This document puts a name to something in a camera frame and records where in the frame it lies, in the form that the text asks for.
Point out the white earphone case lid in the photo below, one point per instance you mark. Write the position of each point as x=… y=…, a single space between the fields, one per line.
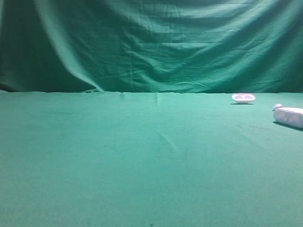
x=243 y=98

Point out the green backdrop curtain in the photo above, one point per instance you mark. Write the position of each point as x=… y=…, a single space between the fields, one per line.
x=182 y=46

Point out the green table cloth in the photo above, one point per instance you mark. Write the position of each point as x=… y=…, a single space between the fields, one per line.
x=111 y=159

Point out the small white earbud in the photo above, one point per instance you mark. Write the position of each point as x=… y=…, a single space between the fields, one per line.
x=277 y=106

